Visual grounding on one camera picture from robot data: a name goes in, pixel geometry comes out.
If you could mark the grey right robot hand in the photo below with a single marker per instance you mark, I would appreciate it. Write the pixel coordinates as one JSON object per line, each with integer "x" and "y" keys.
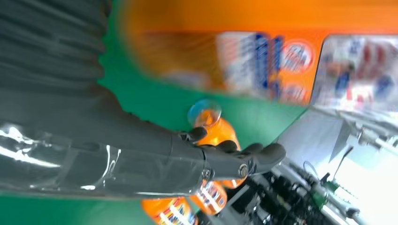
{"x": 124, "y": 155}

